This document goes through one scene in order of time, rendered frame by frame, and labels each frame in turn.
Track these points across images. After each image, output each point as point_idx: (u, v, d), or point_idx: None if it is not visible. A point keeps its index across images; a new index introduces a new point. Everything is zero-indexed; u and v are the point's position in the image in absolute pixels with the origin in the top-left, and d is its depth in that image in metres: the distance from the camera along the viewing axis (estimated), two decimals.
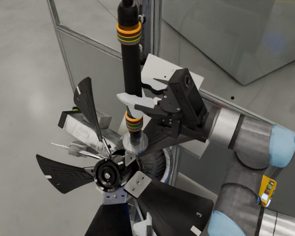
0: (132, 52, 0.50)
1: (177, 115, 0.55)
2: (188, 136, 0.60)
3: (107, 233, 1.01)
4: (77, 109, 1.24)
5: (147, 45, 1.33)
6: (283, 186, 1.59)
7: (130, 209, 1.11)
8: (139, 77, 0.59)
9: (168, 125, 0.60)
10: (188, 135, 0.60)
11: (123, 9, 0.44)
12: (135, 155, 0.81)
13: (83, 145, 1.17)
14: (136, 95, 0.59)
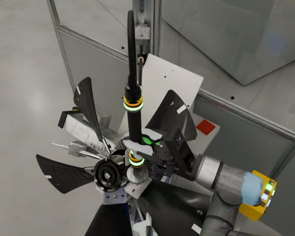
0: (136, 115, 0.64)
1: (171, 162, 0.69)
2: (179, 175, 0.75)
3: (107, 233, 1.01)
4: (77, 109, 1.24)
5: None
6: (283, 186, 1.59)
7: (130, 209, 1.11)
8: None
9: (164, 167, 0.74)
10: (179, 174, 0.74)
11: (129, 90, 0.58)
12: None
13: (83, 145, 1.17)
14: (139, 143, 0.73)
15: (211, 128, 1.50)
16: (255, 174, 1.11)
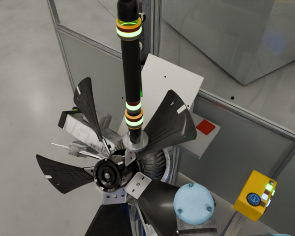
0: (132, 47, 0.49)
1: None
2: None
3: (107, 233, 1.01)
4: (77, 109, 1.24)
5: (147, 45, 1.33)
6: (283, 186, 1.59)
7: (130, 209, 1.11)
8: (139, 73, 0.58)
9: None
10: None
11: (122, 3, 0.43)
12: (136, 154, 0.80)
13: (83, 145, 1.17)
14: (136, 92, 0.58)
15: (211, 128, 1.50)
16: (255, 174, 1.11)
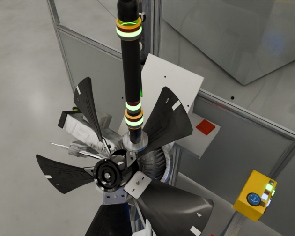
0: (132, 47, 0.49)
1: None
2: None
3: (65, 175, 1.08)
4: (77, 109, 1.24)
5: (147, 45, 1.33)
6: (283, 186, 1.59)
7: (130, 209, 1.11)
8: (139, 73, 0.58)
9: None
10: None
11: (122, 3, 0.43)
12: (136, 154, 0.80)
13: (83, 145, 1.17)
14: (136, 92, 0.58)
15: (211, 128, 1.50)
16: (255, 174, 1.11)
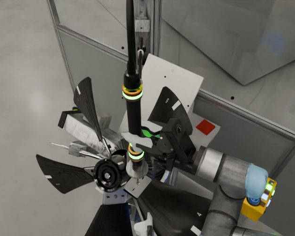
0: (135, 105, 0.61)
1: (171, 155, 0.66)
2: (180, 169, 0.72)
3: (65, 175, 1.08)
4: (77, 109, 1.24)
5: (147, 45, 1.33)
6: (283, 186, 1.59)
7: (130, 209, 1.11)
8: None
9: (164, 160, 0.72)
10: (180, 168, 0.72)
11: (128, 77, 0.55)
12: (137, 179, 0.92)
13: (83, 145, 1.17)
14: (138, 135, 0.71)
15: (211, 128, 1.50)
16: None
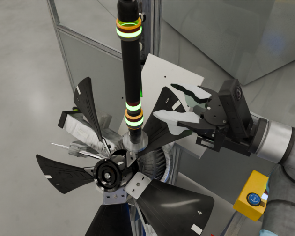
0: (132, 48, 0.49)
1: (224, 129, 0.51)
2: (230, 149, 0.57)
3: (65, 175, 1.08)
4: (77, 109, 1.24)
5: (147, 45, 1.33)
6: None
7: (130, 209, 1.11)
8: (139, 74, 0.58)
9: (210, 138, 0.57)
10: (230, 148, 0.57)
11: (122, 4, 0.43)
12: (135, 153, 0.80)
13: (83, 145, 1.17)
14: (136, 92, 0.59)
15: None
16: (255, 174, 1.11)
